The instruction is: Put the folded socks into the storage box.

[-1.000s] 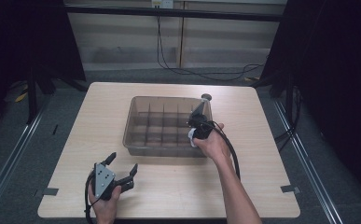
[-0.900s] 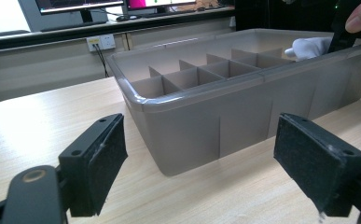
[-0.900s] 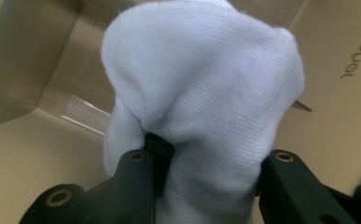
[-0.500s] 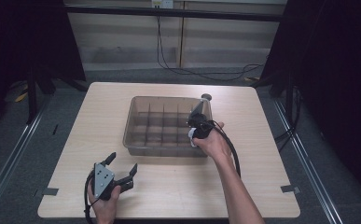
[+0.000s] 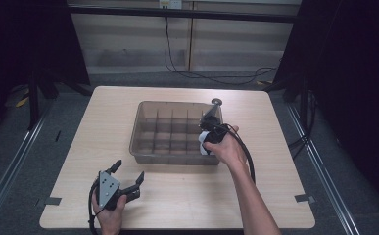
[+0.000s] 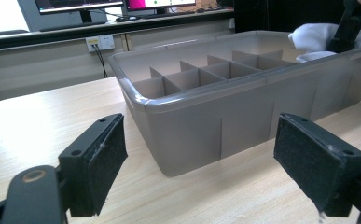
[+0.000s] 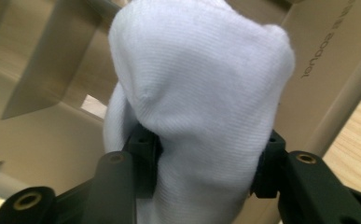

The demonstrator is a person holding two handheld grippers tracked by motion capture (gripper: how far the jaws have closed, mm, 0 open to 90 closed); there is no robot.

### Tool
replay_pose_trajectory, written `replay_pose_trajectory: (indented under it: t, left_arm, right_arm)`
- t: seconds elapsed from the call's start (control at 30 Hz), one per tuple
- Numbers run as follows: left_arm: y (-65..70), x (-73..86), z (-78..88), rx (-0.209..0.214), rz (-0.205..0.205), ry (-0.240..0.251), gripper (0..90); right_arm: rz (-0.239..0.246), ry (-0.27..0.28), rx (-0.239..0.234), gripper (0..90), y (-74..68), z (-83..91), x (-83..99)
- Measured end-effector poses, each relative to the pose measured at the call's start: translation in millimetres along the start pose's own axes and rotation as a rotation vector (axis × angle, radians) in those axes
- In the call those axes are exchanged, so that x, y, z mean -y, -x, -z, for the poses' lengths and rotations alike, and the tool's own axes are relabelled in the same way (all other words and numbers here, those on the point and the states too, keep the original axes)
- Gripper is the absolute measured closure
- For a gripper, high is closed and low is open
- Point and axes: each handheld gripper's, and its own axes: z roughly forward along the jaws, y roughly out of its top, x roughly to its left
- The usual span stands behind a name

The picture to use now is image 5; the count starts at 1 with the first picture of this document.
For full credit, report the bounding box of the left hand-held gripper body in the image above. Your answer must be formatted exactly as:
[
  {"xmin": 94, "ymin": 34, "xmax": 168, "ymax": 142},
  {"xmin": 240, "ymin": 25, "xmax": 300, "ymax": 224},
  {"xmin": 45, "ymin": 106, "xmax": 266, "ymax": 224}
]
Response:
[{"xmin": 95, "ymin": 170, "xmax": 141, "ymax": 211}]

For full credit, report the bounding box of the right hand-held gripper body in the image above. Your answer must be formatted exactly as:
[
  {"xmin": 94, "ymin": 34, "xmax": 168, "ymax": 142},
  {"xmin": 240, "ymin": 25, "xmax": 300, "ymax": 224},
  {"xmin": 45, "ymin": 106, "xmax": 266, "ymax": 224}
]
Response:
[{"xmin": 199, "ymin": 103, "xmax": 232, "ymax": 145}]

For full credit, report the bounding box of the clear brown divided storage box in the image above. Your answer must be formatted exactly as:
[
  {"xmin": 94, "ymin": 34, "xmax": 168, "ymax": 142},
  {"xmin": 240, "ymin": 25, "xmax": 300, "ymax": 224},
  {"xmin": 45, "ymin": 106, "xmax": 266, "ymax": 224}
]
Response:
[{"xmin": 128, "ymin": 100, "xmax": 227, "ymax": 165}]

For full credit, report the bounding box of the person's right hand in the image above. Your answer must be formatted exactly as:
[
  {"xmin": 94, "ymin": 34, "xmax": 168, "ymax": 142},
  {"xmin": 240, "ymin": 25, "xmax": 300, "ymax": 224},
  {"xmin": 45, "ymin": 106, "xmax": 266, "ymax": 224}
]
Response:
[{"xmin": 204, "ymin": 125, "xmax": 249, "ymax": 170}]

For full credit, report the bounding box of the person's left hand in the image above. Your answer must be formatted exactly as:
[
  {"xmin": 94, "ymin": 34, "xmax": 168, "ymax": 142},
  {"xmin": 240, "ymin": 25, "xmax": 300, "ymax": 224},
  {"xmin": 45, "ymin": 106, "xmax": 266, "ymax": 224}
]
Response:
[{"xmin": 91, "ymin": 192, "xmax": 127, "ymax": 235}]

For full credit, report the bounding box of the grey tape strip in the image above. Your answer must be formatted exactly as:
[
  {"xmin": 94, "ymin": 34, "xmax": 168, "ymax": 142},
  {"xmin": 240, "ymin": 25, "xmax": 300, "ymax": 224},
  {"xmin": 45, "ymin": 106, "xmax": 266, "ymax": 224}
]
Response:
[
  {"xmin": 44, "ymin": 196, "xmax": 63, "ymax": 207},
  {"xmin": 294, "ymin": 193, "xmax": 316, "ymax": 204}
]

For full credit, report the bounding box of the black metal stand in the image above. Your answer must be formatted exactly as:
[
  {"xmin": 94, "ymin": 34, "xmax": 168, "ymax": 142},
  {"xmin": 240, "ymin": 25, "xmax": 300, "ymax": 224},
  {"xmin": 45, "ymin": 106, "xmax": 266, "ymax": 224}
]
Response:
[
  {"xmin": 26, "ymin": 70, "xmax": 61, "ymax": 131},
  {"xmin": 283, "ymin": 77, "xmax": 310, "ymax": 131}
]

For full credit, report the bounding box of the yellow floor marker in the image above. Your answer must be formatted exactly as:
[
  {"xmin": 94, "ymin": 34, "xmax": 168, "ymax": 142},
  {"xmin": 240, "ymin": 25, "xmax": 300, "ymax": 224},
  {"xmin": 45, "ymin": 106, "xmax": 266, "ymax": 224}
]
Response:
[{"xmin": 15, "ymin": 89, "xmax": 30, "ymax": 108}]

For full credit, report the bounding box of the black horizontal bar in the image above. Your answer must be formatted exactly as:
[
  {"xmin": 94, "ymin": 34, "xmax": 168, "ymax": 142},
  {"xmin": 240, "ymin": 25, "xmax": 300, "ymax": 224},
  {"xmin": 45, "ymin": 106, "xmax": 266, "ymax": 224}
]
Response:
[{"xmin": 68, "ymin": 4, "xmax": 298, "ymax": 24}]

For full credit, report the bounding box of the dark curtain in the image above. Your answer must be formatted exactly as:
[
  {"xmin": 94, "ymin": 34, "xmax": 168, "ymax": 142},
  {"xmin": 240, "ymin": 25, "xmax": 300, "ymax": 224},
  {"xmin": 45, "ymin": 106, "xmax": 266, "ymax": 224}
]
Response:
[
  {"xmin": 273, "ymin": 0, "xmax": 379, "ymax": 210},
  {"xmin": 0, "ymin": 0, "xmax": 92, "ymax": 145}
]

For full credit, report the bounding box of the left hand-held gripper cable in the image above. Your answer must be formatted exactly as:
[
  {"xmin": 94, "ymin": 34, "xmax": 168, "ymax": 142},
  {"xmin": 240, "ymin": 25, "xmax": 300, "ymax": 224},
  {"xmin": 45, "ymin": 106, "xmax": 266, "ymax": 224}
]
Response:
[{"xmin": 87, "ymin": 181, "xmax": 103, "ymax": 235}]

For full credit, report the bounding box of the hand-held gripper cable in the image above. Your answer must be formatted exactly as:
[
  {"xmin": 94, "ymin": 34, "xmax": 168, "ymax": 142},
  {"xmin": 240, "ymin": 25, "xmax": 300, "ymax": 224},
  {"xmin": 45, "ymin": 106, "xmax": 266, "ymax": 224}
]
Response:
[
  {"xmin": 87, "ymin": 181, "xmax": 103, "ymax": 235},
  {"xmin": 220, "ymin": 122, "xmax": 257, "ymax": 184}
]

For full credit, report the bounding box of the right hand-held gripper cable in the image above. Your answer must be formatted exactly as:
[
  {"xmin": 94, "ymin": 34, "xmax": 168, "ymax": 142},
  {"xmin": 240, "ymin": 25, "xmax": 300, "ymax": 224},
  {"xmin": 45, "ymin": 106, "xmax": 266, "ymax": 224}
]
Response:
[{"xmin": 220, "ymin": 122, "xmax": 257, "ymax": 184}]

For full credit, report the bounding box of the bundle of black cables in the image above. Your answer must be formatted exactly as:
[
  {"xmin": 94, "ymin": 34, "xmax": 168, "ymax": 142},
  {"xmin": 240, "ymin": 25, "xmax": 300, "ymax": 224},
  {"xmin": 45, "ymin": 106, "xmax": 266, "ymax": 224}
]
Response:
[{"xmin": 288, "ymin": 91, "xmax": 318, "ymax": 161}]

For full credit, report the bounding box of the black cable on floor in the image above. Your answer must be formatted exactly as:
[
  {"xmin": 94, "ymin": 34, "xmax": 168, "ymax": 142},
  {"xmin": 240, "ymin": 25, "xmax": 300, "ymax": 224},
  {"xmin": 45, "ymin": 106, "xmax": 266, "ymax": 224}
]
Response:
[{"xmin": 164, "ymin": 15, "xmax": 279, "ymax": 87}]

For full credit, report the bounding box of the metal floor rail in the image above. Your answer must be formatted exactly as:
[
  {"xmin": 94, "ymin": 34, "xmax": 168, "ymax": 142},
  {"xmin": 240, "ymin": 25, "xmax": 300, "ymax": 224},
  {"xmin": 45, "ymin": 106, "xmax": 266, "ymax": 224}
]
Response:
[
  {"xmin": 286, "ymin": 104, "xmax": 361, "ymax": 235},
  {"xmin": 0, "ymin": 97, "xmax": 53, "ymax": 229}
]

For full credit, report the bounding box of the white wall outlet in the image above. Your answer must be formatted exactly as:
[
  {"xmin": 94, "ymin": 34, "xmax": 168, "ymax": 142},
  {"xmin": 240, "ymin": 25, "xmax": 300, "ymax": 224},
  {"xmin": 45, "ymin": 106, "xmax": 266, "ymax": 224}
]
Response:
[{"xmin": 158, "ymin": 0, "xmax": 183, "ymax": 10}]

